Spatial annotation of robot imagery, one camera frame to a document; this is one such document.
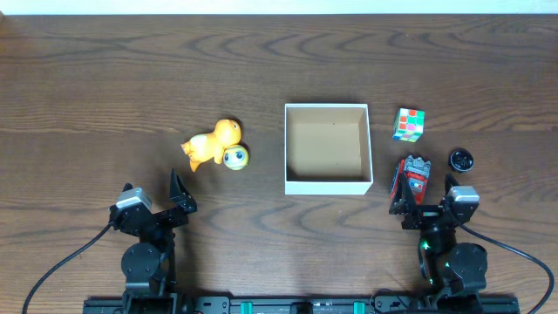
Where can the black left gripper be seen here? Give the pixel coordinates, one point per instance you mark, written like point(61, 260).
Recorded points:
point(161, 216)

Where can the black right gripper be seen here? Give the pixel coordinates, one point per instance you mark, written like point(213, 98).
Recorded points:
point(424, 214)

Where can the red toy robot figure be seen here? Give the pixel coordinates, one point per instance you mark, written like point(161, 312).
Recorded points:
point(417, 172)

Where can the black round cap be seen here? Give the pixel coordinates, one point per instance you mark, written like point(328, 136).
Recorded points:
point(460, 160)

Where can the multicolour puzzle cube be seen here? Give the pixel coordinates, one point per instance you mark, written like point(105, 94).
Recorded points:
point(409, 125)

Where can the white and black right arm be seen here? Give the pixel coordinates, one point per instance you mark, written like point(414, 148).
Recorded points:
point(453, 268)

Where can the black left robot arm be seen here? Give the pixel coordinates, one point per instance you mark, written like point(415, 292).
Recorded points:
point(149, 264)

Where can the orange dinosaur toy figure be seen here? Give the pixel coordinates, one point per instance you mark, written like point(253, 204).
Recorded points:
point(211, 146)

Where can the yellow ball with face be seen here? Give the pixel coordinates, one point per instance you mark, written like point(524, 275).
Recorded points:
point(236, 157)

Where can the white cardboard box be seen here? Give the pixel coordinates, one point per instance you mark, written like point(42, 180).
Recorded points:
point(327, 149)

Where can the black mounting rail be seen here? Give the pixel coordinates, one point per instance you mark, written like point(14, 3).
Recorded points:
point(371, 305)

